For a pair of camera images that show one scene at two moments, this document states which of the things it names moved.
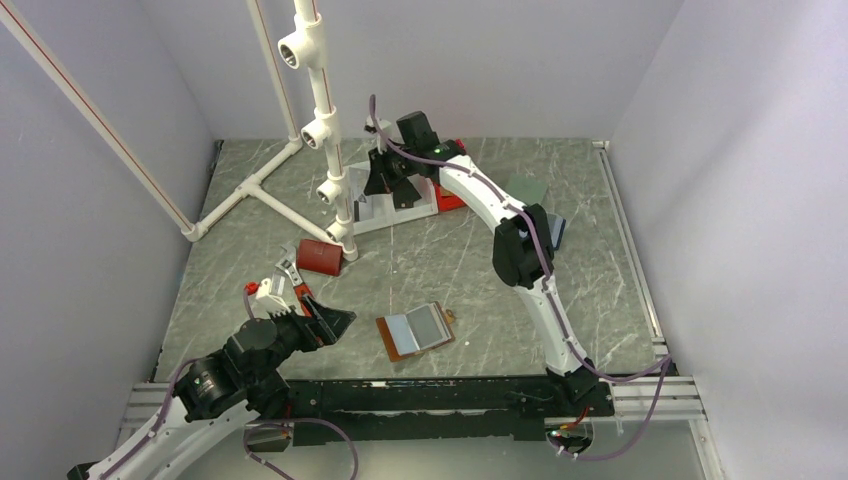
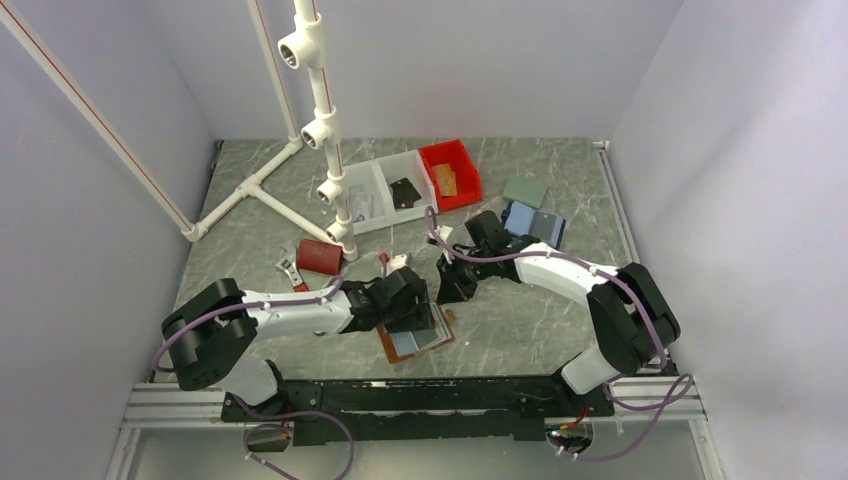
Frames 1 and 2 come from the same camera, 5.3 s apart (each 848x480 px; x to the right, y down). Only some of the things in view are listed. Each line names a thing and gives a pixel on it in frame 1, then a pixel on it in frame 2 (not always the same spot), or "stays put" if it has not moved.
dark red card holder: x=320 y=257 stays put
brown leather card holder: x=417 y=330 stays put
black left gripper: x=324 y=327 -> x=419 y=316
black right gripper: x=380 y=181 -> x=452 y=287
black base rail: x=409 y=411 stays put
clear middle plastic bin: x=426 y=206 stays put
